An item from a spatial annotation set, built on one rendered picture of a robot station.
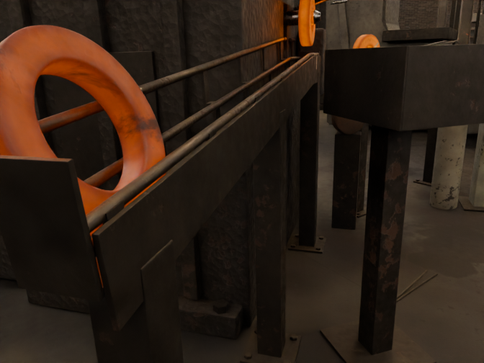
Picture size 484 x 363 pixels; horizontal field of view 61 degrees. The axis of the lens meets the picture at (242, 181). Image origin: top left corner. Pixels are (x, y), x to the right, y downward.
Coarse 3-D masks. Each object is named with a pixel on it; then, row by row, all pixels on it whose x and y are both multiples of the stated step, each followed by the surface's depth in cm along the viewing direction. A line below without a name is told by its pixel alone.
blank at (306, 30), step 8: (304, 0) 123; (312, 0) 126; (304, 8) 122; (312, 8) 127; (304, 16) 122; (304, 24) 123; (312, 24) 132; (304, 32) 125; (312, 32) 130; (304, 40) 127; (312, 40) 131
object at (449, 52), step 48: (384, 48) 70; (432, 48) 67; (480, 48) 70; (336, 96) 87; (384, 96) 72; (432, 96) 69; (480, 96) 72; (384, 144) 85; (384, 192) 87; (384, 240) 91; (384, 288) 95; (336, 336) 106; (384, 336) 99
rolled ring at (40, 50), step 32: (32, 32) 32; (64, 32) 35; (0, 64) 29; (32, 64) 31; (64, 64) 35; (96, 64) 38; (0, 96) 28; (32, 96) 30; (96, 96) 40; (128, 96) 40; (0, 128) 27; (32, 128) 29; (128, 128) 41; (128, 160) 41; (160, 160) 42; (96, 192) 33
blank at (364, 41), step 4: (360, 36) 168; (364, 36) 166; (368, 36) 167; (372, 36) 169; (356, 40) 167; (360, 40) 166; (364, 40) 166; (368, 40) 168; (372, 40) 169; (376, 40) 171; (356, 44) 166; (360, 44) 165; (364, 44) 167; (368, 44) 168; (372, 44) 170; (376, 44) 171
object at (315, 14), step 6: (288, 12) 129; (294, 12) 128; (312, 12) 127; (318, 12) 127; (288, 18) 129; (294, 18) 128; (312, 18) 127; (318, 18) 127; (288, 24) 131; (294, 24) 130
